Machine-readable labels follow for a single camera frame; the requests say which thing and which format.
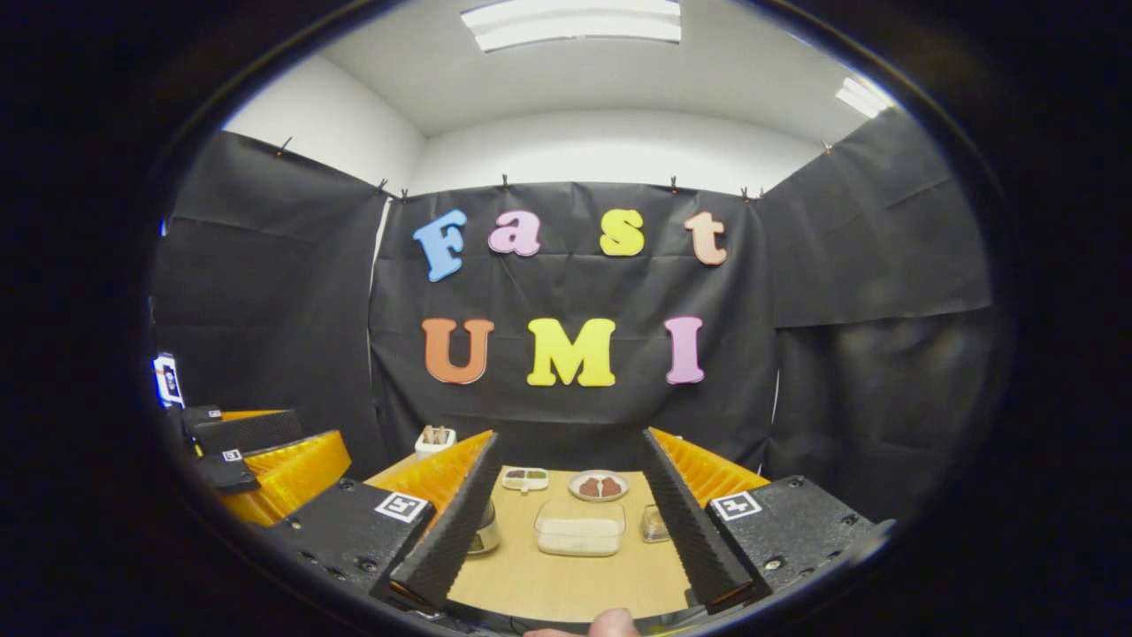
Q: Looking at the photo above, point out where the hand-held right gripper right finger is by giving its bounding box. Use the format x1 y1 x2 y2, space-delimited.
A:
640 427 894 611

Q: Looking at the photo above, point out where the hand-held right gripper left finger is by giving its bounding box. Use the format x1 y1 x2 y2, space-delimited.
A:
265 431 501 611

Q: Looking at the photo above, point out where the black rice cooker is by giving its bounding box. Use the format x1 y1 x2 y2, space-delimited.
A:
467 497 501 556

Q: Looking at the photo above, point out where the clear container of rice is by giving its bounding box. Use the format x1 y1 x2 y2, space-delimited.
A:
533 501 627 558

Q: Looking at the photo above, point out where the computer monitor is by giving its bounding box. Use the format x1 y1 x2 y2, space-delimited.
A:
153 352 185 410

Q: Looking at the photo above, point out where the white round plate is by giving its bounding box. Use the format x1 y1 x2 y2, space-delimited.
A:
568 470 631 503

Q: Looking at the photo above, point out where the black backdrop cloth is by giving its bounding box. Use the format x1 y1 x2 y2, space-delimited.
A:
150 106 996 523

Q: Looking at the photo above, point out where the small ceiling light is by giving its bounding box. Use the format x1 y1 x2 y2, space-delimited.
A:
836 77 890 119

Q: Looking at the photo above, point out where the long ceiling light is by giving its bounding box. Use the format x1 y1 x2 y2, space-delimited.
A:
460 0 682 52

